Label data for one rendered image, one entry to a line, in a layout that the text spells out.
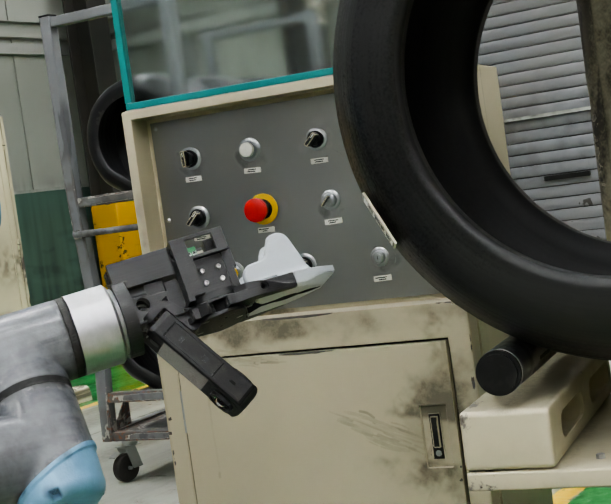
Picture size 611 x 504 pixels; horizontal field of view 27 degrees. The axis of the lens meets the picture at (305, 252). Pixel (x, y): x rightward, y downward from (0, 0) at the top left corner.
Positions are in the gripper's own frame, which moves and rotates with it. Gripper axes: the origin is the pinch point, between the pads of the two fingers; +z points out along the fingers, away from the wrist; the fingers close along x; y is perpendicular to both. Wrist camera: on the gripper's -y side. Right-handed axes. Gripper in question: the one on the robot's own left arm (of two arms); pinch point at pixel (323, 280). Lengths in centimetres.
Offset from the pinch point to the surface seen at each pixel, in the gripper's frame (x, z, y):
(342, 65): -3.4, 9.0, 19.5
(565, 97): 769, 512, 255
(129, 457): 404, 28, 43
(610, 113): 13.2, 45.6, 11.6
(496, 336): 75, 49, -1
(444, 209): -5.5, 12.1, 1.8
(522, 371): -2.1, 14.6, -14.9
